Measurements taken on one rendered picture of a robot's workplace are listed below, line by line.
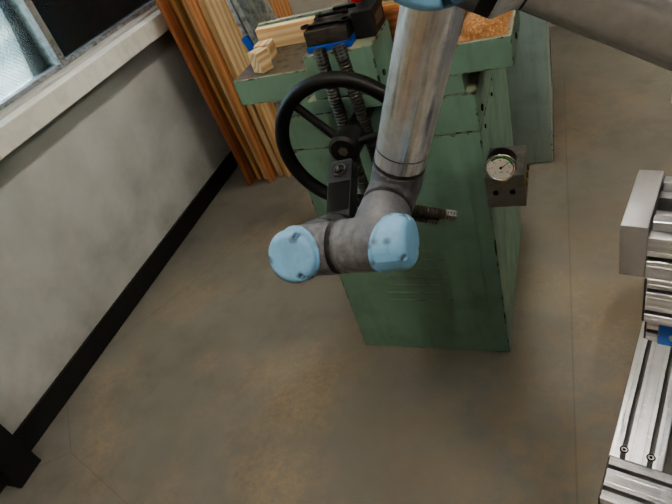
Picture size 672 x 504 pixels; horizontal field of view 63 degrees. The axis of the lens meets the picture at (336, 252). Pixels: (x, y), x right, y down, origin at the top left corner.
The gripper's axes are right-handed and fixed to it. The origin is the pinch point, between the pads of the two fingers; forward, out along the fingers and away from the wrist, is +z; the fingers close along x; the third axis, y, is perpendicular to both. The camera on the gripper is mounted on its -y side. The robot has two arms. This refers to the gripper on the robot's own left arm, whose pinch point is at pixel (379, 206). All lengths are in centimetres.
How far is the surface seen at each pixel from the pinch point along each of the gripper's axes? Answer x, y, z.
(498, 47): 22.1, -25.6, 13.5
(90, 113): -133, -40, 57
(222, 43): -104, -65, 108
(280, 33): -29, -41, 24
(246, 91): -32.7, -27.7, 11.4
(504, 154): 20.8, -5.9, 17.3
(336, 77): -1.9, -23.5, -7.1
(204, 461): -69, 69, 13
